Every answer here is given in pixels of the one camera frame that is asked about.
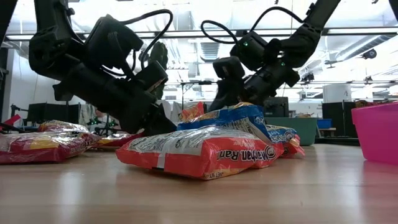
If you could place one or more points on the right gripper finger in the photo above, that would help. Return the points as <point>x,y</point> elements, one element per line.
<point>225,93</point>

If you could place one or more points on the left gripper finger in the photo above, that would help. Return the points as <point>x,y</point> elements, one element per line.
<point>161,124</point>

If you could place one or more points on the blue Maruchan noodle packet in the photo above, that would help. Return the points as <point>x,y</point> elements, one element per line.
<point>230,116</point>
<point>280,133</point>

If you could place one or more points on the red Maruchan noodle packet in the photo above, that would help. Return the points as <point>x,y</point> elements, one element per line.
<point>46,152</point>
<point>115,140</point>
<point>62,127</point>

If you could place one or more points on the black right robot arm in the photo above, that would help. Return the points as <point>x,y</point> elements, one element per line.
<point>306,37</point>

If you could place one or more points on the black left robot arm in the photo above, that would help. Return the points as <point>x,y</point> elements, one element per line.
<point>53,46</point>

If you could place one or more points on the black background robot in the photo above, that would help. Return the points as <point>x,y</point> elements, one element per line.
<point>99,126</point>

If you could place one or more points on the black ceiling spotlight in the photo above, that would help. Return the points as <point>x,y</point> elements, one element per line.
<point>308,77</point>
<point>370,53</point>

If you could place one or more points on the teal plastic bin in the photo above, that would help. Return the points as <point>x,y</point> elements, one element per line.
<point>301,130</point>

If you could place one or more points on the black monitor row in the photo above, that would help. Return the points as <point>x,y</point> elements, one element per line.
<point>46,112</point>

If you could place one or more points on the green cactus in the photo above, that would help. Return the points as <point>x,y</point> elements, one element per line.
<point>160,53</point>

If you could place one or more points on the white column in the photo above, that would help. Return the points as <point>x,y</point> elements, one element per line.
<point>337,93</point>

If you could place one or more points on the blue box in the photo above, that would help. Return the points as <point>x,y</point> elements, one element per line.
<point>326,123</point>

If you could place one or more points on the black cabinet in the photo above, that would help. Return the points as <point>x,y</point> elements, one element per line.
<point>339,118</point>

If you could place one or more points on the red tool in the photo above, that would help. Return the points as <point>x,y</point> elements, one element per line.
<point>14,119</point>

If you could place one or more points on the red plastic bin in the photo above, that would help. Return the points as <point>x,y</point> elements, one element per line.
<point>376,133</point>

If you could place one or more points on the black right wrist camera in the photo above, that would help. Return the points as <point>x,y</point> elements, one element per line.
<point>250,51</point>

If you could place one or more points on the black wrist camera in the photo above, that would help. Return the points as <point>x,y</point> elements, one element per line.
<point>112,40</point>
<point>250,51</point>

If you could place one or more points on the silver ventilation duct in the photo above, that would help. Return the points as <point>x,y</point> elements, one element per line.
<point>211,51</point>

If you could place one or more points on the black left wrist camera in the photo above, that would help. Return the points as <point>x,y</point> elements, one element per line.
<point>112,40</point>

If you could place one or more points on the black overhead rail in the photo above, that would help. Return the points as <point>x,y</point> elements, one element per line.
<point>180,32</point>

